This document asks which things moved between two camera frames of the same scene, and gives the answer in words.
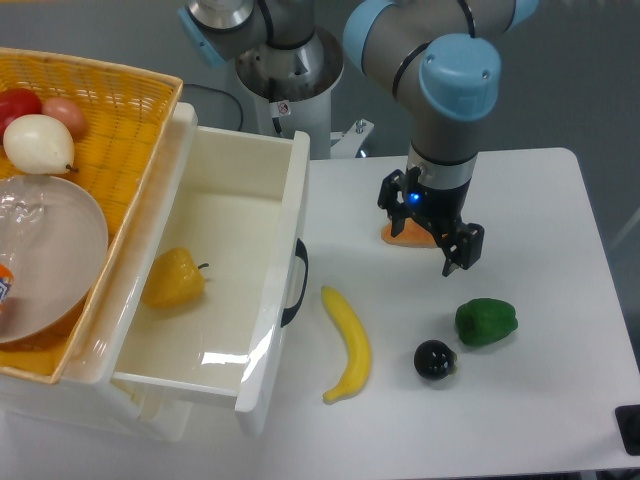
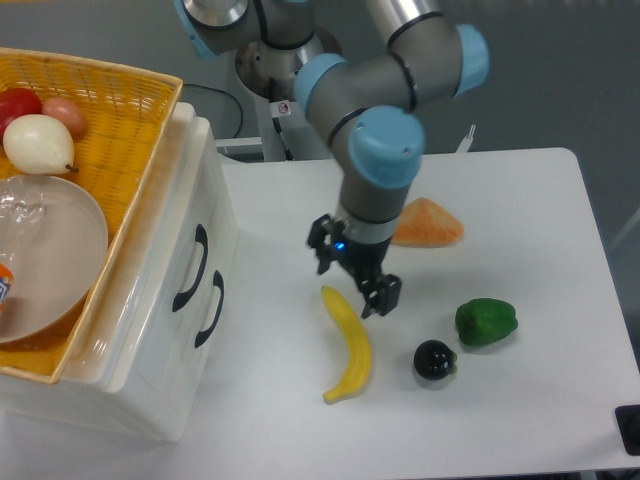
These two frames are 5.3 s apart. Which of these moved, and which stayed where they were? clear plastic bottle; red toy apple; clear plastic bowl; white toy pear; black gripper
Moved: black gripper
Stayed: red toy apple; clear plastic bottle; white toy pear; clear plastic bowl
